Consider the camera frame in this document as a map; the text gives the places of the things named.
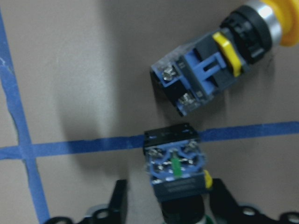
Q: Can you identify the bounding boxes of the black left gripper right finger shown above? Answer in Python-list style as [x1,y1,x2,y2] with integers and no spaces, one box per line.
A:
[210,178,299,224]

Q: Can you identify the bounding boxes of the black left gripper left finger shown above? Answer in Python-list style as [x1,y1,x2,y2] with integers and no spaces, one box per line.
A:
[50,179,128,224]

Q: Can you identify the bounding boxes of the green push button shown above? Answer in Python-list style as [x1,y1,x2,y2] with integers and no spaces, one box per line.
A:
[143,123,213,224]

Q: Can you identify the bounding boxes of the yellow push button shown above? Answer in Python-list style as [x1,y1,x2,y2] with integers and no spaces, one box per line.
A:
[150,0,299,116]

